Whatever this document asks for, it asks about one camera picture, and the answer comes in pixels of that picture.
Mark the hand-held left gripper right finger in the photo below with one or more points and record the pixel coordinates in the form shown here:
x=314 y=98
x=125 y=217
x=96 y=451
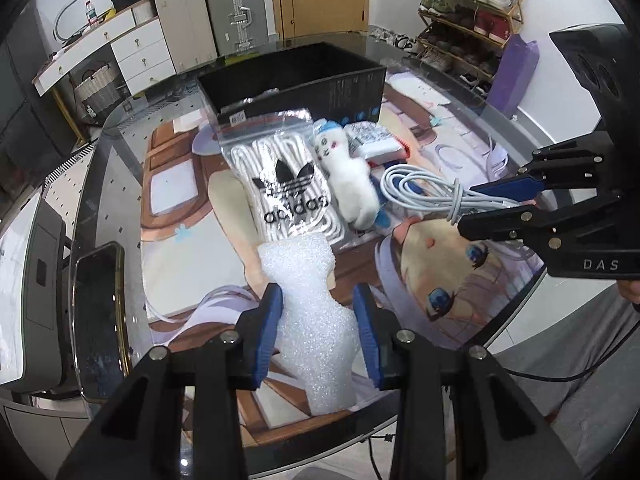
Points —
x=371 y=340

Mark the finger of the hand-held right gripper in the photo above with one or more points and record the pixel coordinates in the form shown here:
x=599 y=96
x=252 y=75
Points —
x=500 y=225
x=505 y=189

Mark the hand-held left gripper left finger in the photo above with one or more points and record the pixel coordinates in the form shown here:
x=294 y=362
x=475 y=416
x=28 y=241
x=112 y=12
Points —
x=262 y=340

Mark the white foam piece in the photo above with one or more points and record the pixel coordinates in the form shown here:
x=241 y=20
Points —
x=310 y=310

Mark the white patterned tissue pack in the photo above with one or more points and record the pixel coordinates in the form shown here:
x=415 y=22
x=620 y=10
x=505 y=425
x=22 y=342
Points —
x=372 y=139

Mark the bag of white shoelaces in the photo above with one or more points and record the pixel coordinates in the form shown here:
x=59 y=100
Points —
x=287 y=195

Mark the white plush toy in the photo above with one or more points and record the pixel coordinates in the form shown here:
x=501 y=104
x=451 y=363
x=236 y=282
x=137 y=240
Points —
x=347 y=172

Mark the black cardboard box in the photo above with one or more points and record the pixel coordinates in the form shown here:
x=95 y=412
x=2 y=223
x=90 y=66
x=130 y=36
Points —
x=295 y=80

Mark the purple bag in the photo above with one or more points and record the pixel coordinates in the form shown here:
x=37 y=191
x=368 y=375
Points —
x=512 y=77

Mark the printed anime mat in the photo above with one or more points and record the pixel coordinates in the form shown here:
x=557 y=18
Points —
x=320 y=240

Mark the wooden shoe rack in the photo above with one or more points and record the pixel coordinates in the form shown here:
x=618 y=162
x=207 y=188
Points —
x=470 y=20

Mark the person's grey trouser leg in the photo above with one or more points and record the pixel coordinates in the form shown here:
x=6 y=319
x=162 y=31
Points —
x=595 y=380

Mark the woven basket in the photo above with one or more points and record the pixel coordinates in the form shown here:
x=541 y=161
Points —
x=97 y=91

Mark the cream suitcase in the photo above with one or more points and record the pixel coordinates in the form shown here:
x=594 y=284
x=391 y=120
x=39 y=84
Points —
x=182 y=27

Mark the silver suitcase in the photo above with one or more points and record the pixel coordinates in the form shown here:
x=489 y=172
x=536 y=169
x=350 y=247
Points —
x=236 y=10

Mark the white drawer cabinet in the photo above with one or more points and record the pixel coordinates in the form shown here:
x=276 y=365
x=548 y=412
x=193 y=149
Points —
x=112 y=45

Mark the plastic water bottle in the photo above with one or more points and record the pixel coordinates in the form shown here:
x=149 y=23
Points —
x=91 y=12

